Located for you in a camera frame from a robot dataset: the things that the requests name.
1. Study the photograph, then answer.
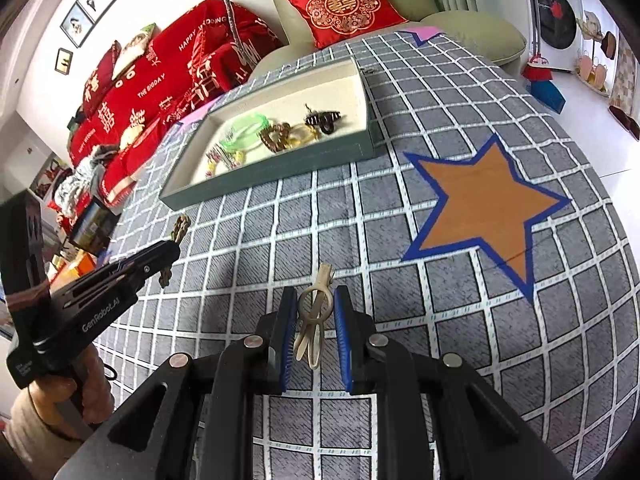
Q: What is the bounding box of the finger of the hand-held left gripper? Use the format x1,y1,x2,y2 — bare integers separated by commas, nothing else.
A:
62,240,182,312

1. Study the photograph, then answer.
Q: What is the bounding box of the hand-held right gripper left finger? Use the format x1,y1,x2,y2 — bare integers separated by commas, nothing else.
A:
55,286,300,480

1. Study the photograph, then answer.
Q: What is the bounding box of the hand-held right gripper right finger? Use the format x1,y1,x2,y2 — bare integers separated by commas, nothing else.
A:
332,285,573,480

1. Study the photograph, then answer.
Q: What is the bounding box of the beige hair clip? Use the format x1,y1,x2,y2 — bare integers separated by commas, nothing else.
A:
292,262,337,371

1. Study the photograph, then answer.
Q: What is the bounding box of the braided rope bracelet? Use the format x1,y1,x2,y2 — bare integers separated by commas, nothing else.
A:
157,214,192,288

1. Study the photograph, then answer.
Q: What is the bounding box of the silver chain bracelet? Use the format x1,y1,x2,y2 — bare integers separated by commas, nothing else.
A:
210,130,246,166

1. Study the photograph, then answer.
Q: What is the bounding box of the green jewelry tray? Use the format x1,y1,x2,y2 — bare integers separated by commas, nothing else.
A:
159,55,378,211

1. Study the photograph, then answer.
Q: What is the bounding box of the green translucent bangle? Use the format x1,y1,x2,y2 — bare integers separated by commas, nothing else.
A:
217,112,273,153

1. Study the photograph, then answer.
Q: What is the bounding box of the brown hair claw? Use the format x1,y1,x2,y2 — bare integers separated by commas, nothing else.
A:
257,122,296,155

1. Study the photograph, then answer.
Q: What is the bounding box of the black hair claw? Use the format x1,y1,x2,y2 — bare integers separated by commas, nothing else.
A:
302,104,345,136

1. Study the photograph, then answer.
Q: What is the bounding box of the person's left forearm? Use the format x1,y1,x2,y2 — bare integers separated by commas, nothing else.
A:
7,377,86,467

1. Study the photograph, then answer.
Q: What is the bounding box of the person's left hand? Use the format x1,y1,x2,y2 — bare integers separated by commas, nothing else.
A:
74,346,119,429

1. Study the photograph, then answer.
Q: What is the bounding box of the orange box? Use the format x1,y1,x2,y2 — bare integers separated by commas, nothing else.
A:
50,252,96,281

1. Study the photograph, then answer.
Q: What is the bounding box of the tablet screen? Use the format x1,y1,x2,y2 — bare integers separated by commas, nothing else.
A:
67,195,123,253

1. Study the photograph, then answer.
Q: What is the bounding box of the grey checked tablecloth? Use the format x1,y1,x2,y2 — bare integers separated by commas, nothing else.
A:
92,25,640,480

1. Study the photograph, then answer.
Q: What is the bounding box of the grey clothing pile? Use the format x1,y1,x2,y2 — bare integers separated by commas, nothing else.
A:
52,145,121,211

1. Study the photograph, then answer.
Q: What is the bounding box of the pink star sticker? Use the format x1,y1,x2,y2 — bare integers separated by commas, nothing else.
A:
397,25,443,47
170,97,221,128

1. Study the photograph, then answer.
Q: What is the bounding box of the red pillow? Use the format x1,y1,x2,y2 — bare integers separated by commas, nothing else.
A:
81,40,123,118

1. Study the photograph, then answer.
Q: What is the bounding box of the orange star sticker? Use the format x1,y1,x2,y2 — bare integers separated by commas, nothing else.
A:
400,132,573,306

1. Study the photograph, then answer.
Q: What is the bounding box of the red printed blanket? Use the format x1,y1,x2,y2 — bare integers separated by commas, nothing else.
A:
67,0,288,206

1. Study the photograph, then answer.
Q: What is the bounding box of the white pillow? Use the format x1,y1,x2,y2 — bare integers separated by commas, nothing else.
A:
112,23,158,81

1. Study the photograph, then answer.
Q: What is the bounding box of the blue dustpan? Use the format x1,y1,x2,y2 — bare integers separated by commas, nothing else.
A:
530,79,567,113

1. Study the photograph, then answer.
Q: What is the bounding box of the red broom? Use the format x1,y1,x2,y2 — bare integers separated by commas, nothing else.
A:
521,0,555,83

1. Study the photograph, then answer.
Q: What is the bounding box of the red embroidered cushion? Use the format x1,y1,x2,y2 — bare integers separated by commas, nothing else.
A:
285,0,411,51

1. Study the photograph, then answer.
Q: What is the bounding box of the green armchair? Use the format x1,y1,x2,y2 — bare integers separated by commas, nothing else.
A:
247,0,528,81

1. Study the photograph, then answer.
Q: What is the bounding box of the dark brown tray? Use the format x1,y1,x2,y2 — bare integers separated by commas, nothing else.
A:
607,105,640,142

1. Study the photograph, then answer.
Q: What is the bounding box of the hat display stand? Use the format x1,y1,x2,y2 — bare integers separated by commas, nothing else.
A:
572,10,618,97

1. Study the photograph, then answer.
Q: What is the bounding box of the white washing machine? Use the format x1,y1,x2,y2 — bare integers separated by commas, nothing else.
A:
520,0,586,73

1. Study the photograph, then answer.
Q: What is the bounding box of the checked wooden panel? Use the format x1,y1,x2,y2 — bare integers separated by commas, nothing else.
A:
607,35,638,111

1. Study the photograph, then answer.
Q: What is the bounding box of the pink yellow beaded bracelet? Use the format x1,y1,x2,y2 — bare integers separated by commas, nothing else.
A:
204,147,248,178

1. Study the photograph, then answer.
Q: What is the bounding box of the gold bracelet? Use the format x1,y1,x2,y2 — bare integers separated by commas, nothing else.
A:
287,122,321,146

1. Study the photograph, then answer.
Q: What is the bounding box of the grey hanging cable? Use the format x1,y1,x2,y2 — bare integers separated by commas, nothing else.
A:
215,0,253,68

